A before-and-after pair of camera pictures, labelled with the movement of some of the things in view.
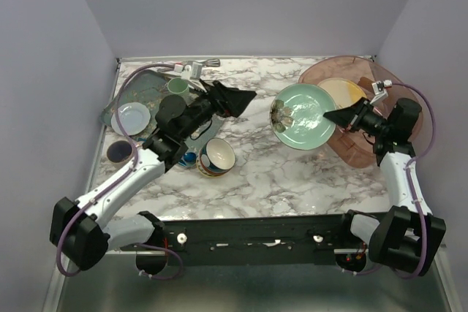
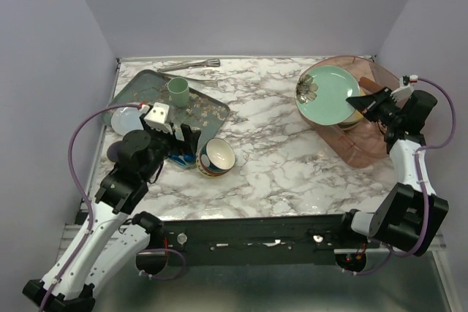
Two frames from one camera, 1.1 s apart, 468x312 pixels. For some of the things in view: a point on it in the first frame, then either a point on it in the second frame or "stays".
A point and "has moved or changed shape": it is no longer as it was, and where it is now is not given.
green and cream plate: x=297 y=118 -> x=322 y=93
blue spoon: x=189 y=157 stays
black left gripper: x=235 y=101 -> x=191 y=139
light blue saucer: x=134 y=117 stays
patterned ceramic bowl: x=216 y=158 stays
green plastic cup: x=178 y=85 stays
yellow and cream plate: x=343 y=90 has moved or changed shape
